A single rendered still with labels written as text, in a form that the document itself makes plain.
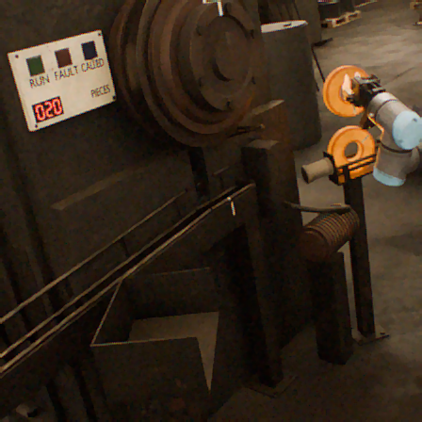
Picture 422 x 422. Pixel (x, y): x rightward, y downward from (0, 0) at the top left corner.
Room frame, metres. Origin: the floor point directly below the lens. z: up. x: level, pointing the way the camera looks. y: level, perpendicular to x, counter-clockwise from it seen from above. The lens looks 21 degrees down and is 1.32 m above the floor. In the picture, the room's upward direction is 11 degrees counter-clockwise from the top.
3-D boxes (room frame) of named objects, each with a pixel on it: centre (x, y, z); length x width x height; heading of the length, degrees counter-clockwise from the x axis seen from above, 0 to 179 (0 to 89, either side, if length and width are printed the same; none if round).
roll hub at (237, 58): (1.55, -0.11, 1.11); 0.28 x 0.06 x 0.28; 135
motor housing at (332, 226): (1.76, -0.37, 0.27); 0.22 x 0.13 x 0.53; 135
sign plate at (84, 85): (1.46, 0.28, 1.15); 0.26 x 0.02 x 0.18; 135
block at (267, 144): (1.80, -0.19, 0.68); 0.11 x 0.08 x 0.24; 45
